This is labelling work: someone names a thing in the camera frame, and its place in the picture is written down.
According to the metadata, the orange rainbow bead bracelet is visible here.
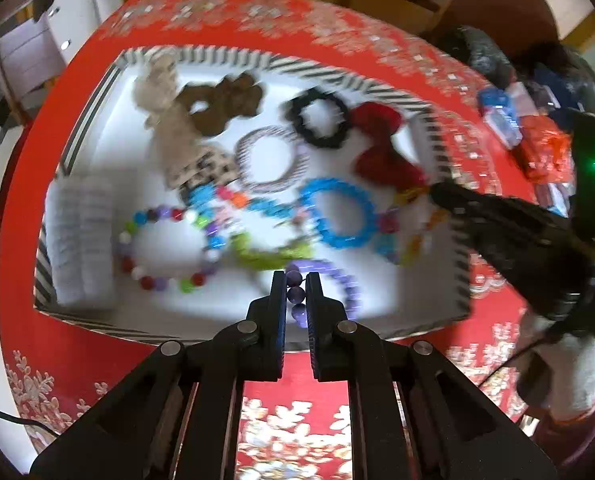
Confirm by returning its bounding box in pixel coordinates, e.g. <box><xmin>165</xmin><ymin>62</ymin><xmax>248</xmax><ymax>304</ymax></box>
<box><xmin>376</xmin><ymin>186</ymin><xmax>449</xmax><ymax>267</ymax></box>

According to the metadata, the white upholstered chair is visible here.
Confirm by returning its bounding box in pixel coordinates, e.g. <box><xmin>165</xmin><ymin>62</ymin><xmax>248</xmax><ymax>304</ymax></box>
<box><xmin>51</xmin><ymin>0</ymin><xmax>129</xmax><ymax>63</ymax></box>

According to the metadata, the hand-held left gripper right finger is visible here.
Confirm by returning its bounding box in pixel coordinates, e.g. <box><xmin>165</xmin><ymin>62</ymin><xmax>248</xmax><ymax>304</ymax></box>
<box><xmin>306</xmin><ymin>271</ymin><xmax>558</xmax><ymax>480</ymax></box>

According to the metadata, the red bow hair clip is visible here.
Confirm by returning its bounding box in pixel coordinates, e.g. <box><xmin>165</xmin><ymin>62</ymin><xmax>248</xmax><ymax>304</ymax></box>
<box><xmin>349</xmin><ymin>101</ymin><xmax>429</xmax><ymax>192</ymax></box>

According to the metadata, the red embroidered tablecloth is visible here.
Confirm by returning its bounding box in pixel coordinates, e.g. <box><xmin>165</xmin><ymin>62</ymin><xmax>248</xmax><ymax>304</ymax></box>
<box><xmin>0</xmin><ymin>0</ymin><xmax>545</xmax><ymax>480</ymax></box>

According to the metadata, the multicolour bead bracelet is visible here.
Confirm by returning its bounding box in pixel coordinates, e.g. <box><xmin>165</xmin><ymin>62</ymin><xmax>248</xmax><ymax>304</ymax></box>
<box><xmin>116</xmin><ymin>204</ymin><xmax>224</xmax><ymax>294</ymax></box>

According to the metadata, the blue bead bracelet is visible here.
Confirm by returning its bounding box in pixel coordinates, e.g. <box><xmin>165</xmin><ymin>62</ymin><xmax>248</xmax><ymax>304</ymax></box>
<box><xmin>299</xmin><ymin>176</ymin><xmax>379</xmax><ymax>250</ymax></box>

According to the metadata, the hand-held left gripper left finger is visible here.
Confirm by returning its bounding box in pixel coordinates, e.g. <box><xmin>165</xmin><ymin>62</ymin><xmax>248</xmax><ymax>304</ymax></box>
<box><xmin>30</xmin><ymin>270</ymin><xmax>288</xmax><ymax>480</ymax></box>

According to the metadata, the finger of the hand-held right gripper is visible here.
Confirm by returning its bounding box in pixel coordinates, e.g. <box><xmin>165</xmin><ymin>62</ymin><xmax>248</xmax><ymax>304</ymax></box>
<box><xmin>429</xmin><ymin>181</ymin><xmax>484</xmax><ymax>227</ymax></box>

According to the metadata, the person's maroon clothing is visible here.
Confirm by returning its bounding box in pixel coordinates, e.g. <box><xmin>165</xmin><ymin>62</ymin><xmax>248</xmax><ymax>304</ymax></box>
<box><xmin>532</xmin><ymin>392</ymin><xmax>595</xmax><ymax>466</ymax></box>

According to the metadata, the orange snack packet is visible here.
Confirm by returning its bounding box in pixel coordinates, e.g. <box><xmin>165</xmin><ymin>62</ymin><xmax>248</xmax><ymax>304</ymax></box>
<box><xmin>519</xmin><ymin>114</ymin><xmax>577</xmax><ymax>183</ymax></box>

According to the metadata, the striped cardboard tray box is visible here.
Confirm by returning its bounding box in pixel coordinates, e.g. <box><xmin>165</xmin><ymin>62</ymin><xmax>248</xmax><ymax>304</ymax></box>
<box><xmin>32</xmin><ymin>45</ymin><xmax>474</xmax><ymax>345</ymax></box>

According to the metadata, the brown scrunchie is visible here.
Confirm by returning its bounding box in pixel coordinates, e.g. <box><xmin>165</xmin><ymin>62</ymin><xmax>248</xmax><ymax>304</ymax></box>
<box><xmin>176</xmin><ymin>71</ymin><xmax>266</xmax><ymax>137</ymax></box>

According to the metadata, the green bead bracelet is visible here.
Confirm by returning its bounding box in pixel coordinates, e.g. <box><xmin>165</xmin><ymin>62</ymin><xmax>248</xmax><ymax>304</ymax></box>
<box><xmin>231</xmin><ymin>231</ymin><xmax>311</xmax><ymax>272</ymax></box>

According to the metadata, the black scrunchie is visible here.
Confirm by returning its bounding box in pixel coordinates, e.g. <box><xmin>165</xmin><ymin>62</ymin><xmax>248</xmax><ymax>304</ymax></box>
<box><xmin>286</xmin><ymin>86</ymin><xmax>351</xmax><ymax>150</ymax></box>

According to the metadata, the striped braided hair tie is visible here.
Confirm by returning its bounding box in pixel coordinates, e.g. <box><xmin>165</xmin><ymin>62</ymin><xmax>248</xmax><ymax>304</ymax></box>
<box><xmin>234</xmin><ymin>126</ymin><xmax>311</xmax><ymax>194</ymax></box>

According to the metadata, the wooden chair with grey seat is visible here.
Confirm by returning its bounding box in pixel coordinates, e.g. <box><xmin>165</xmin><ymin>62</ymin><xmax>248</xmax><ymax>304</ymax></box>
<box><xmin>0</xmin><ymin>4</ymin><xmax>69</xmax><ymax>123</ymax></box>

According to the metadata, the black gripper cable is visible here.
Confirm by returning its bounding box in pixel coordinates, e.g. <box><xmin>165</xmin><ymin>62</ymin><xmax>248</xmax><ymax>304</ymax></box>
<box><xmin>476</xmin><ymin>327</ymin><xmax>561</xmax><ymax>390</ymax></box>
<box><xmin>0</xmin><ymin>406</ymin><xmax>58</xmax><ymax>438</ymax></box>

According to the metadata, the leopard print bow clip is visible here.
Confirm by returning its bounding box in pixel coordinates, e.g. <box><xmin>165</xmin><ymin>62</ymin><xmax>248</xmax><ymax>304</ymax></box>
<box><xmin>170</xmin><ymin>144</ymin><xmax>239</xmax><ymax>198</ymax></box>

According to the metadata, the beige bow hair clip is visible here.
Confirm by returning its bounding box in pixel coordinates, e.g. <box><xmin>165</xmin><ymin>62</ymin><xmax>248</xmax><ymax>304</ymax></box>
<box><xmin>131</xmin><ymin>54</ymin><xmax>205</xmax><ymax>192</ymax></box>

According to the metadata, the purple bead bracelet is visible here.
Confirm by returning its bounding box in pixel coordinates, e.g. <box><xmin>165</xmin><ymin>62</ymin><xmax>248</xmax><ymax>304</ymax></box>
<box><xmin>284</xmin><ymin>257</ymin><xmax>364</xmax><ymax>322</ymax></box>

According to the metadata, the blue tissue packet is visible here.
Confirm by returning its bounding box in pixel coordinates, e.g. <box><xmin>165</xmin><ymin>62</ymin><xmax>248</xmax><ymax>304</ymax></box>
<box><xmin>476</xmin><ymin>86</ymin><xmax>524</xmax><ymax>150</ymax></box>

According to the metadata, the dark plastic bag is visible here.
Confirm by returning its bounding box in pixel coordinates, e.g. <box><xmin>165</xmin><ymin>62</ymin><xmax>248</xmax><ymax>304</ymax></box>
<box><xmin>444</xmin><ymin>26</ymin><xmax>517</xmax><ymax>88</ymax></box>

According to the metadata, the light blue charm bracelet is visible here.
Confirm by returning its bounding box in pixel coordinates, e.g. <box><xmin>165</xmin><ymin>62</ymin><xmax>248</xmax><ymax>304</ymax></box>
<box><xmin>186</xmin><ymin>184</ymin><xmax>299</xmax><ymax>252</ymax></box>

